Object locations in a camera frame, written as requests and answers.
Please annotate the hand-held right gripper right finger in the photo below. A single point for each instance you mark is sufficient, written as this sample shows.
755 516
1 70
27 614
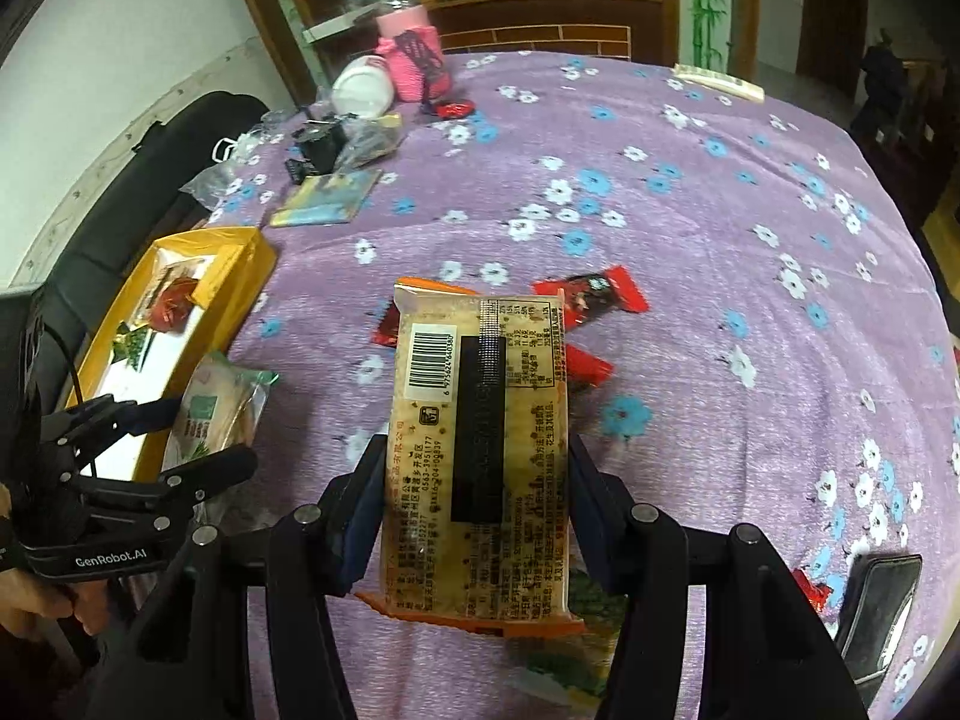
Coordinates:
596 521

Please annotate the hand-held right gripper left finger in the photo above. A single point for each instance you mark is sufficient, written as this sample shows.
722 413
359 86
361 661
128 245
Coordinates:
360 517

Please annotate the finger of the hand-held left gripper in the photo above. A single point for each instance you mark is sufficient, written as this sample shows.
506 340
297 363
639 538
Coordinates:
217 465
154 414

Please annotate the round cracker packet green label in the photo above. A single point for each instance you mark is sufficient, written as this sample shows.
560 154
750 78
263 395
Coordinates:
210 405

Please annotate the green peas packet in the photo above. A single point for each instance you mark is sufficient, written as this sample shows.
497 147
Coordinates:
135 345
585 660

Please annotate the dark red snack packet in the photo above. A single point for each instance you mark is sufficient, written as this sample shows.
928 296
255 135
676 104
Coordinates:
817 589
386 330
600 292
176 304
589 366

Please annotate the clear biscuit packet orange edge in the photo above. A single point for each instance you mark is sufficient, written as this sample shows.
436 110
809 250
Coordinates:
480 390

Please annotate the yellow cardboard box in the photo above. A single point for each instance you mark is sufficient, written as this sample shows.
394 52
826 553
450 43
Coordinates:
247 262

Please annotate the person's left hand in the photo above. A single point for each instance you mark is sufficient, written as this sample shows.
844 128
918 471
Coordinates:
37 607

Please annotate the purple floral tablecloth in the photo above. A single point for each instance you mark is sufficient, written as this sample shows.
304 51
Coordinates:
712 390

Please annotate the black chair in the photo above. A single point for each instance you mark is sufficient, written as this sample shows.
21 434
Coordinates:
150 187

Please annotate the clear plastic bag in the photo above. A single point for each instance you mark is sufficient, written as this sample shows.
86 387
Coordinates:
217 180

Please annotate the green blue book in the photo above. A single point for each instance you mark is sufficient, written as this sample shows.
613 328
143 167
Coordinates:
326 199

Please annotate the black smartphone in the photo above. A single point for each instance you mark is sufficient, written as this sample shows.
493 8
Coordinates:
877 615

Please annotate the black electronic device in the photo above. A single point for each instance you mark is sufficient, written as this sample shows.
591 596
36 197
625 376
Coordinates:
319 142

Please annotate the clear bag of seeds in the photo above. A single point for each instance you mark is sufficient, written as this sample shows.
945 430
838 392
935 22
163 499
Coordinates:
367 139

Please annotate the white round container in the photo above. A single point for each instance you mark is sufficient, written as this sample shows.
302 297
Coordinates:
364 86

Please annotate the small red candy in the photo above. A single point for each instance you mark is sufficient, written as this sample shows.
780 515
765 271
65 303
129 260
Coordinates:
454 109

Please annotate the pink knitted bottle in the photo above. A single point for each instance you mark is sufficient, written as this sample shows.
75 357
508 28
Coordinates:
412 45

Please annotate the white remote control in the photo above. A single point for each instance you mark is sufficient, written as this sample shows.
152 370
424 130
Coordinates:
720 82

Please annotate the wooden cabinet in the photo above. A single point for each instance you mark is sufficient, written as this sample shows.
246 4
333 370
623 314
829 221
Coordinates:
525 15

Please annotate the wooden door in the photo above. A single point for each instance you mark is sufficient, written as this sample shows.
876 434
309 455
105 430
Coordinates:
832 7

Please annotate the bamboo wall sticker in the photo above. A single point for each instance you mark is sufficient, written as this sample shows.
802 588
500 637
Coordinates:
709 0

